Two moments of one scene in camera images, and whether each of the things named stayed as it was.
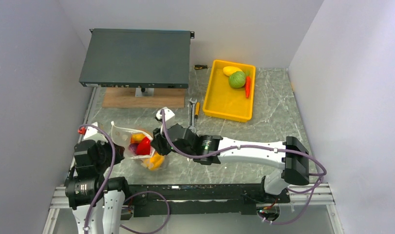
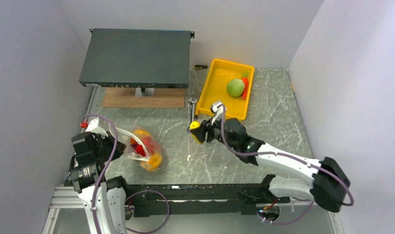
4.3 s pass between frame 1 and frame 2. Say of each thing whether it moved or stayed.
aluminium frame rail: stayed
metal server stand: stayed
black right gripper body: moved
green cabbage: moved
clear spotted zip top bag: moved
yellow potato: moved
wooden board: stayed
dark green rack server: stayed
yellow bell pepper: stayed
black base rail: stayed
